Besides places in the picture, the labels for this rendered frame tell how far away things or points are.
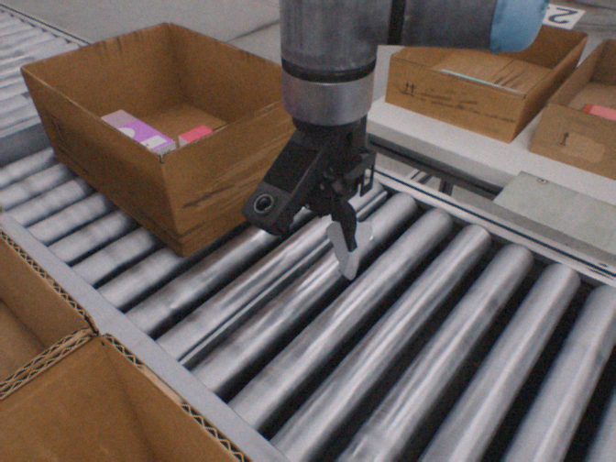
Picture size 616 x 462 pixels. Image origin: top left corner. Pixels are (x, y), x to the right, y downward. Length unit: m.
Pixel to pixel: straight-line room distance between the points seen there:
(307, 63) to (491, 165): 0.55
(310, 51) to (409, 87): 0.63
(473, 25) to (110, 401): 0.36
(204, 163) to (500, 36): 0.38
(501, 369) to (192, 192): 0.44
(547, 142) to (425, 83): 0.25
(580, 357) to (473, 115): 0.52
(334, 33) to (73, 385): 0.32
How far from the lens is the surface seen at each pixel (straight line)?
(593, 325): 0.70
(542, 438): 0.58
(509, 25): 0.43
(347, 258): 0.55
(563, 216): 0.85
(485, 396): 0.59
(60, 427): 0.28
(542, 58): 1.34
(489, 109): 0.99
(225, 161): 0.67
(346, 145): 0.54
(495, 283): 0.70
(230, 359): 0.59
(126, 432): 0.31
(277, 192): 0.48
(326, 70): 0.44
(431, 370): 0.59
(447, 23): 0.43
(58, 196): 0.90
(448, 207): 0.81
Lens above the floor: 1.23
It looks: 42 degrees down
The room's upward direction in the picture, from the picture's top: straight up
